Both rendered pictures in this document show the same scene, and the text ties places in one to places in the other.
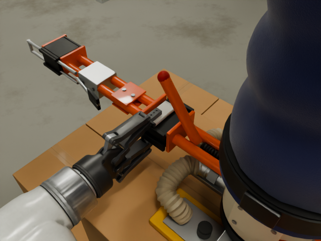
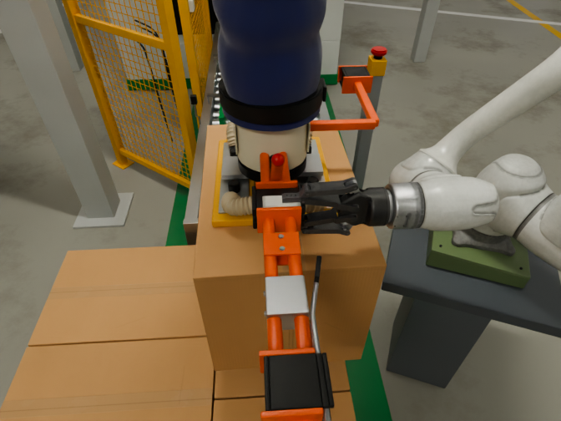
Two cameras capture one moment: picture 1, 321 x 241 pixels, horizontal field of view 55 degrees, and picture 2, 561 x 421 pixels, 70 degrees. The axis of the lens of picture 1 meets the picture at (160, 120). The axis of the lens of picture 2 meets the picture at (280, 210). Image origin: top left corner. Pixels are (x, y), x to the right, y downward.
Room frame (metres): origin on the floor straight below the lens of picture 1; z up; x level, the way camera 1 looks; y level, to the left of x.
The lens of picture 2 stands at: (0.83, 0.39, 1.72)
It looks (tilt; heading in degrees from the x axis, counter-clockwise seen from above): 43 degrees down; 225
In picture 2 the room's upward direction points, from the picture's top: straight up
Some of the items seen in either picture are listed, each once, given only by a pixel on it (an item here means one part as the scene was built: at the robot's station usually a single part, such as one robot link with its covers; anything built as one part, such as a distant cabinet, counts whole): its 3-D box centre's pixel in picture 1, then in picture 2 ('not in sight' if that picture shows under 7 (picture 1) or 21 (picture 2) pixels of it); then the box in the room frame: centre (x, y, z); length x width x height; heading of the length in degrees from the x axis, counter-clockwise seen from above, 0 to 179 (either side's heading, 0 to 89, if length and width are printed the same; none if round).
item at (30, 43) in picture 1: (60, 72); (324, 347); (0.60, 0.24, 1.21); 0.31 x 0.03 x 0.05; 49
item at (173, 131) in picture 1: (166, 122); (277, 205); (0.44, -0.01, 1.20); 0.10 x 0.08 x 0.06; 139
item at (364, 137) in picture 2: not in sight; (361, 151); (-0.70, -0.54, 0.50); 0.07 x 0.07 x 1.00; 49
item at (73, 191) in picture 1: (70, 193); (399, 205); (0.27, 0.15, 1.20); 0.09 x 0.06 x 0.09; 48
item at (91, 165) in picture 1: (103, 167); (361, 207); (0.33, 0.10, 1.20); 0.09 x 0.07 x 0.08; 138
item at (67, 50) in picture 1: (65, 53); (289, 388); (0.67, 0.25, 1.21); 0.08 x 0.07 x 0.05; 49
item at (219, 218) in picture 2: not in sight; (235, 173); (0.35, -0.26, 1.09); 0.34 x 0.10 x 0.05; 49
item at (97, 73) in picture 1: (98, 79); (285, 301); (0.58, 0.15, 1.20); 0.07 x 0.07 x 0.04; 49
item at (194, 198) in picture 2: not in sight; (211, 101); (-0.48, -1.53, 0.50); 2.31 x 0.05 x 0.19; 49
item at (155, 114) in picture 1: (150, 114); (295, 194); (0.42, 0.02, 1.24); 0.05 x 0.01 x 0.03; 138
